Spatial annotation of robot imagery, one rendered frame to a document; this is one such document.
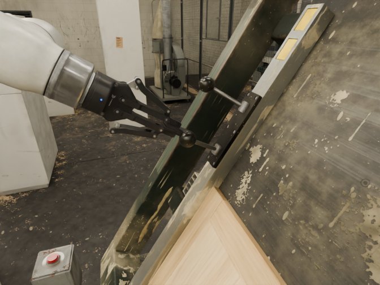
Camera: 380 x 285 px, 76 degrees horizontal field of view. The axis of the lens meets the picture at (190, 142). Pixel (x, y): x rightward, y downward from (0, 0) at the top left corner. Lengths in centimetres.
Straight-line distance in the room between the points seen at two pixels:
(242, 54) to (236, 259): 57
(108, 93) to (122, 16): 371
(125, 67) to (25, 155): 203
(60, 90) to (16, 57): 7
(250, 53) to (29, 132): 248
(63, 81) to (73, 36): 810
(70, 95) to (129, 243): 69
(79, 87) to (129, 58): 374
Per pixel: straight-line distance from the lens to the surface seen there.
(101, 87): 47
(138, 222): 96
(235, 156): 60
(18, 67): 46
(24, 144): 299
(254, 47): 83
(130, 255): 105
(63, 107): 558
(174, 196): 88
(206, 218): 61
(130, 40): 418
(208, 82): 57
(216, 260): 57
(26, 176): 316
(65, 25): 856
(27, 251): 254
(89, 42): 855
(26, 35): 47
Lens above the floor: 167
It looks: 26 degrees down
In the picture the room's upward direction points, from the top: straight up
